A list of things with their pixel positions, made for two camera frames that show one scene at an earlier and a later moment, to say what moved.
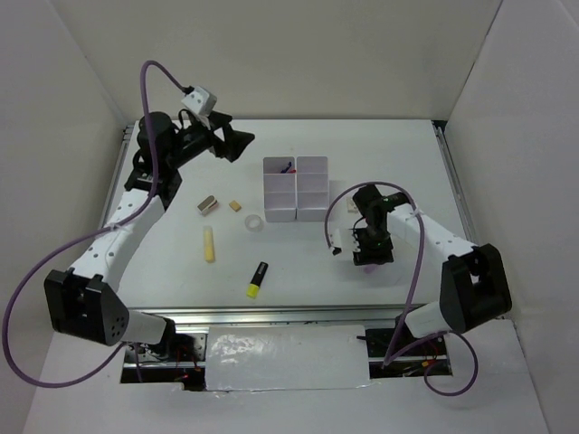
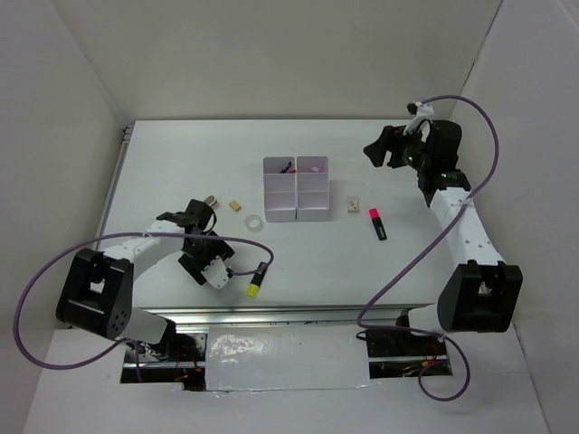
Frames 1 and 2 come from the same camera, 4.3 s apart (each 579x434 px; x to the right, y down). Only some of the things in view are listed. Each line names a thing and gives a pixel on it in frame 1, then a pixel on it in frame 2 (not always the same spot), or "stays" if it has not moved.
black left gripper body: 193,141 -> 195,258
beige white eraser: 352,206 stays
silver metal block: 208,204 stays
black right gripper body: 374,247 -> 415,155
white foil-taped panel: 254,357 stays
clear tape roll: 254,223 stays
